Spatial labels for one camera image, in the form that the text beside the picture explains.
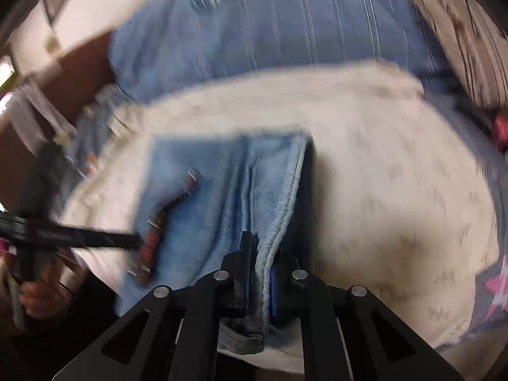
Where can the cream blanket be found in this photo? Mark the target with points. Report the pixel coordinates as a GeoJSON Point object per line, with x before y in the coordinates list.
{"type": "Point", "coordinates": [377, 206]}

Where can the grey pink star printed cloth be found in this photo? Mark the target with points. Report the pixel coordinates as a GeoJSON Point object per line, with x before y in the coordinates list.
{"type": "Point", "coordinates": [496, 281]}

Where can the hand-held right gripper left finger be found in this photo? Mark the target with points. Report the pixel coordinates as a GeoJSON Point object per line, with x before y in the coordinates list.
{"type": "Point", "coordinates": [241, 285]}

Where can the blue denim pants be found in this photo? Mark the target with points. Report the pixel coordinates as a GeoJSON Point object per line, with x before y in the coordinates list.
{"type": "Point", "coordinates": [258, 27]}

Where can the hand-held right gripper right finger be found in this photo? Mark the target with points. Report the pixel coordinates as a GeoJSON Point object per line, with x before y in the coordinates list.
{"type": "Point", "coordinates": [276, 293]}

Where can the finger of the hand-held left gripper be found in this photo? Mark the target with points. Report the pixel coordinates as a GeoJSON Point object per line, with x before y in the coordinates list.
{"type": "Point", "coordinates": [149, 242]}
{"type": "Point", "coordinates": [184, 190]}

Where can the striped beige cloth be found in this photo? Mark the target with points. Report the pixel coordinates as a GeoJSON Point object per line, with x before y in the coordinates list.
{"type": "Point", "coordinates": [456, 20]}

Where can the person's left hand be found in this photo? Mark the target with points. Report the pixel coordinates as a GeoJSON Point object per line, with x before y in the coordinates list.
{"type": "Point", "coordinates": [37, 295]}

